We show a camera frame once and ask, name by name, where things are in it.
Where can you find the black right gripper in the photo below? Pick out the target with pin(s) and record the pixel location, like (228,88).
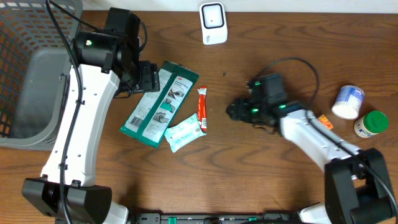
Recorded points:
(239,111)

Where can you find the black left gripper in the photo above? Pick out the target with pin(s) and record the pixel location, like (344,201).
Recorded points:
(150,81)

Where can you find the green white 3M box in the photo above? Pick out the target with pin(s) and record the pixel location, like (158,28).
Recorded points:
(155,111)

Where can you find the red stick sachet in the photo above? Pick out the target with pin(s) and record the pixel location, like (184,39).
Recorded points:
(202,107)

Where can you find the teal white wipes packet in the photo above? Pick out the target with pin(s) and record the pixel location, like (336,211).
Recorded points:
(185,132)

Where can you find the orange white small packet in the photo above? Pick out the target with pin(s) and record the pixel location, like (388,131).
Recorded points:
(325,121)

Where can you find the white blue label tub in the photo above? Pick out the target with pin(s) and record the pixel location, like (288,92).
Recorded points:
(348,102)

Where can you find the green lid white jar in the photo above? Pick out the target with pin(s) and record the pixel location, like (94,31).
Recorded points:
(371,124)

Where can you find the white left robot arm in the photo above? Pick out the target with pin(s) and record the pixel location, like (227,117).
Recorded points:
(107,63)

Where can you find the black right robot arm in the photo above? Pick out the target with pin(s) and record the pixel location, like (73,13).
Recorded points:
(357,184)

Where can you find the white barcode scanner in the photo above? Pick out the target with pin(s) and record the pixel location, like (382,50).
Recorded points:
(213,23)

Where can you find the grey plastic mesh basket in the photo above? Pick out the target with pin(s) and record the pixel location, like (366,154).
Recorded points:
(34,76)

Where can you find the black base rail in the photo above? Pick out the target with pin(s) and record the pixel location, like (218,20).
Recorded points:
(156,218)

